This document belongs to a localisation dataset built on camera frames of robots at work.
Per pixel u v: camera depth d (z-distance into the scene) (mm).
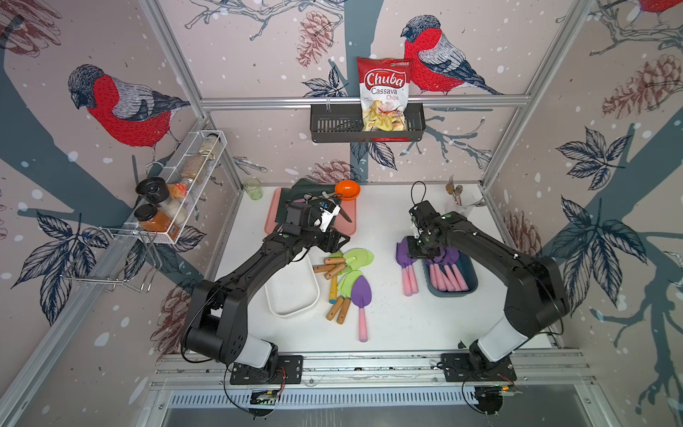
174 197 680
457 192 1029
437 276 895
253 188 1168
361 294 878
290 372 731
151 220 597
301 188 1188
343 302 854
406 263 949
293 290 883
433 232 636
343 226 1080
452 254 703
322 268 919
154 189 619
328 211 759
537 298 452
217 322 429
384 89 823
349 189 1141
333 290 875
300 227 679
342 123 951
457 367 741
